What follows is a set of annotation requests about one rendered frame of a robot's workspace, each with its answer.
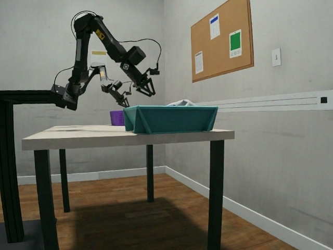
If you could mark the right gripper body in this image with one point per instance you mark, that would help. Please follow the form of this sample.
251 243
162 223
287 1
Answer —
137 77

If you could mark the teal plastic tub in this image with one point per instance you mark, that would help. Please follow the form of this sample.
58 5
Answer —
169 119

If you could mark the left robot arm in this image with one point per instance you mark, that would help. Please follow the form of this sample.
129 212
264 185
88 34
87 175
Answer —
96 68

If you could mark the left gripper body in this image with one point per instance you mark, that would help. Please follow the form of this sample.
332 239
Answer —
118 97

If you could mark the white textured towel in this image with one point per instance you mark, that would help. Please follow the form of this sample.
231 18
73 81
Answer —
184 102

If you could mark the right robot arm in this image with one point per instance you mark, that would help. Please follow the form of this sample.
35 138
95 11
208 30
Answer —
84 27

